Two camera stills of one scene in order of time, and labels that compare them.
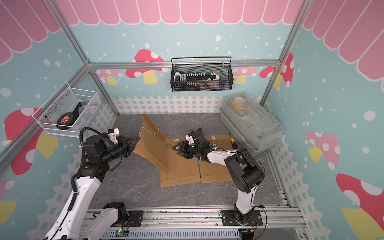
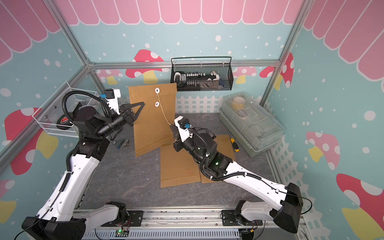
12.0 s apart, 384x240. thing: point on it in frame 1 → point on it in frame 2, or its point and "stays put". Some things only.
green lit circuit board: [121, 233] stays put
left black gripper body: [121, 148] → [117, 122]
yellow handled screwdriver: [234, 145] stays put
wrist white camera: [113, 134] → [111, 95]
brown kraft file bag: [181, 170] stays put
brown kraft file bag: [151, 146] → [152, 124]
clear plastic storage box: [249, 123] stays put
